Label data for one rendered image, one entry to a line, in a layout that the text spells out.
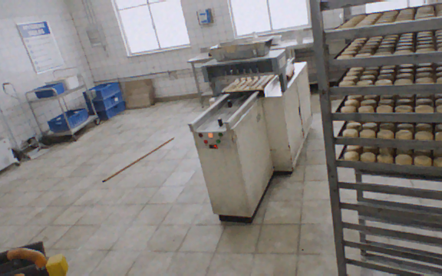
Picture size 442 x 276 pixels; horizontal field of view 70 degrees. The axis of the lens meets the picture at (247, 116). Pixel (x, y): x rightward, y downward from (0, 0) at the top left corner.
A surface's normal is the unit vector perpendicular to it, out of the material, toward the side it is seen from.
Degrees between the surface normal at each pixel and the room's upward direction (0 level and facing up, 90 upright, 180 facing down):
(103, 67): 90
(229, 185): 90
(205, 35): 90
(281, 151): 90
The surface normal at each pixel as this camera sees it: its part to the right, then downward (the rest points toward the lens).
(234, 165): -0.33, 0.37
